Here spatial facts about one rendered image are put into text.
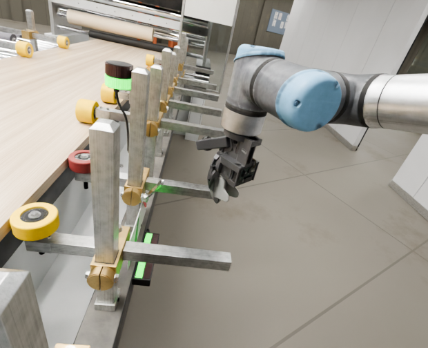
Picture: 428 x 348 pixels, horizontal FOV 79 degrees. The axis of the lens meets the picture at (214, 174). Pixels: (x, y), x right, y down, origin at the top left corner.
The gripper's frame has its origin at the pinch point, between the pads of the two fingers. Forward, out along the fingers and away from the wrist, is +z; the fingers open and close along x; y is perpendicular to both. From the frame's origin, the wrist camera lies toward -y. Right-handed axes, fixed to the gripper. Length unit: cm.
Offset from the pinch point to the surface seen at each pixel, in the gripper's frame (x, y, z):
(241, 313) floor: 41, 3, 91
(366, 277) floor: 134, 40, 91
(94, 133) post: -30.6, 0.2, -22.3
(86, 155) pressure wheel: -20.7, -32.2, -0.5
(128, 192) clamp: -16.0, -16.9, 4.0
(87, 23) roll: 65, -257, -13
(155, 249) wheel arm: -19.3, 2.3, 6.1
